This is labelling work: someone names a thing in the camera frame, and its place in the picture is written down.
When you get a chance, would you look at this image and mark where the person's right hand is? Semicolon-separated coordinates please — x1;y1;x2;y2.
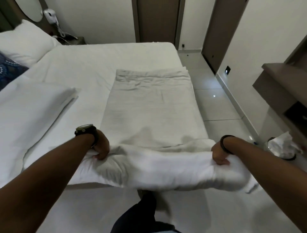
211;141;231;166

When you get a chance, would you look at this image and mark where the person's left hand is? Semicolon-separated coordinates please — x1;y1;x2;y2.
90;130;110;161

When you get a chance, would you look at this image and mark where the white blanket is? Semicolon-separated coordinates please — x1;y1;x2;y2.
68;69;259;194

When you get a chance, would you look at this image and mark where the person's right forearm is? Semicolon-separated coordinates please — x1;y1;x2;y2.
223;137;307;233

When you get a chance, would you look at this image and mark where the person's left forearm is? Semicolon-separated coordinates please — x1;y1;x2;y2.
0;133;95;233

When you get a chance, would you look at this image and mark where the black wrist band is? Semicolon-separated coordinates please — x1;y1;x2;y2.
220;135;236;155

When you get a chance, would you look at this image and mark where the black wristwatch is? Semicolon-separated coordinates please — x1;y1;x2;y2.
75;124;99;147

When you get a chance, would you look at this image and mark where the bin with clear liner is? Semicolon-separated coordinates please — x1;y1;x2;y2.
266;132;304;161

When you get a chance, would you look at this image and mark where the person's dark trouser leg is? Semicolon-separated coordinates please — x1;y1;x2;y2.
111;191;182;233

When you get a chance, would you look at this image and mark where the bed with white sheet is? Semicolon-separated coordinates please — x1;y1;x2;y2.
0;42;209;190

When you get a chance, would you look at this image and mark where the white pillow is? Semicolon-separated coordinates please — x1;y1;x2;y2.
0;75;79;189
0;19;62;68

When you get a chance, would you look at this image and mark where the dark bedside table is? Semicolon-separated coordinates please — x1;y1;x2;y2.
52;36;86;45

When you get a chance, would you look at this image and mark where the blue patterned cushion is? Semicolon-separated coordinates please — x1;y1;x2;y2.
0;52;29;92

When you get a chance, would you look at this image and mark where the brown wooden door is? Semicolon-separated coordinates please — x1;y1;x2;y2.
201;0;249;75
131;0;185;50

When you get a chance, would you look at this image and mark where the brown wall desk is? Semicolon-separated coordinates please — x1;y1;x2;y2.
252;35;307;152

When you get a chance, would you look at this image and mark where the white coiled telephone cord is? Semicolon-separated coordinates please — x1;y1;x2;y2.
55;23;79;40

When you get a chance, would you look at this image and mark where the round wall mirror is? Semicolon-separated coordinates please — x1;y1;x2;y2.
14;0;43;23

